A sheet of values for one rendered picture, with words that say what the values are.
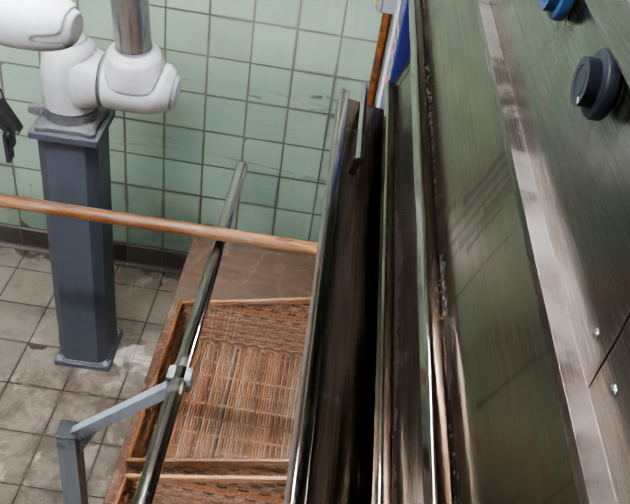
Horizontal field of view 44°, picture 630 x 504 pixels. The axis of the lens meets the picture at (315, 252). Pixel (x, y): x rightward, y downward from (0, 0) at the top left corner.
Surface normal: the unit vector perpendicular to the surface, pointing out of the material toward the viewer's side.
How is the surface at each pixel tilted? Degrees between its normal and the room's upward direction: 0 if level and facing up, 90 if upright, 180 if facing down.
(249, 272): 0
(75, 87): 88
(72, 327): 90
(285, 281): 0
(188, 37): 90
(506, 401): 69
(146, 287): 0
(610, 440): 88
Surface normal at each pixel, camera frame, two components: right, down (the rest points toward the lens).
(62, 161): -0.07, 0.62
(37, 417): 0.13, -0.77
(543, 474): -0.88, -0.41
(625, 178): -0.99, -0.15
